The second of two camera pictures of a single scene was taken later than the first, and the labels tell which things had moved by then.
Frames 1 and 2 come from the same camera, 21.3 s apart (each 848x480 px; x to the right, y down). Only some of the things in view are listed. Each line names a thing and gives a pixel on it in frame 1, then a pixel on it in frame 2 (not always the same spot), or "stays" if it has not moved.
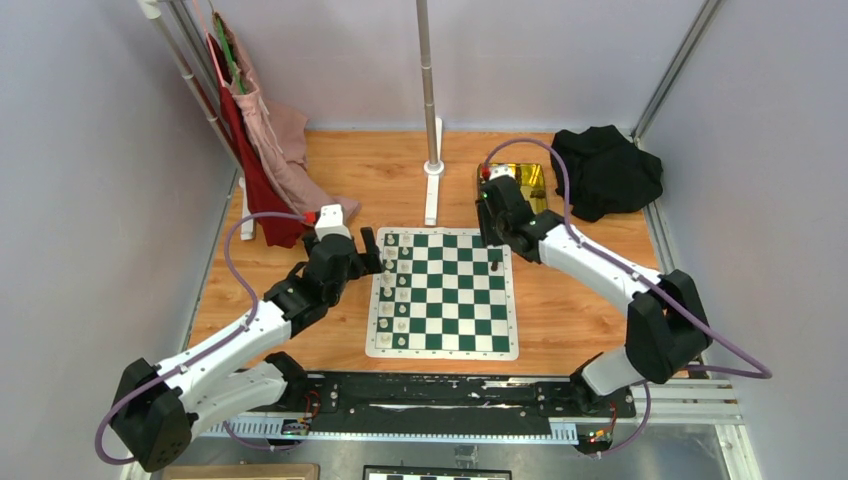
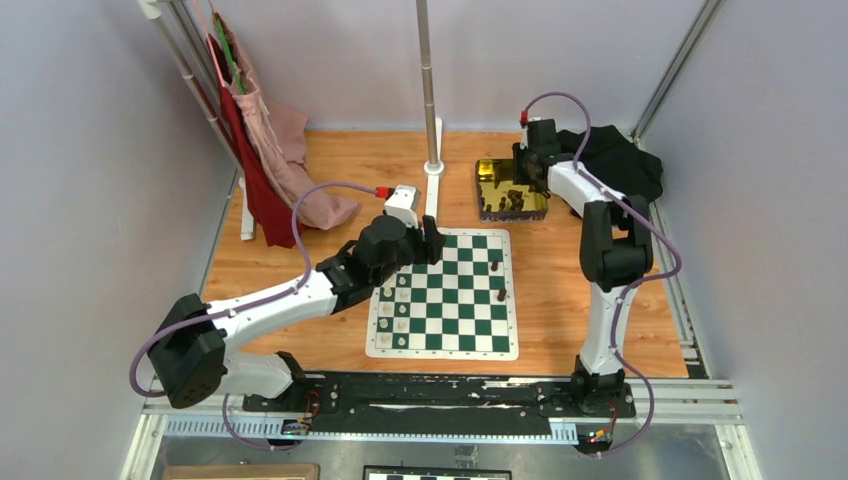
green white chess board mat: x=443 y=294 stays
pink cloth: x=280 y=130 stays
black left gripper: x=366 y=263 to x=433 y=240
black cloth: x=608 y=172 stays
